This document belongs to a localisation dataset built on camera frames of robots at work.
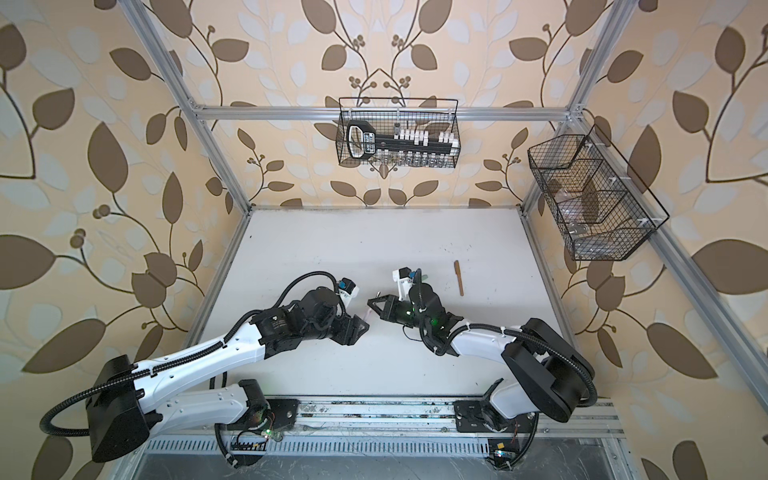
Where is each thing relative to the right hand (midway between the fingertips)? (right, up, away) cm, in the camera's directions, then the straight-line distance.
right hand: (368, 306), depth 80 cm
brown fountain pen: (+29, +7, +22) cm, 37 cm away
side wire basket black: (+59, +24, -6) cm, 64 cm away
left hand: (-1, -3, -3) cm, 5 cm away
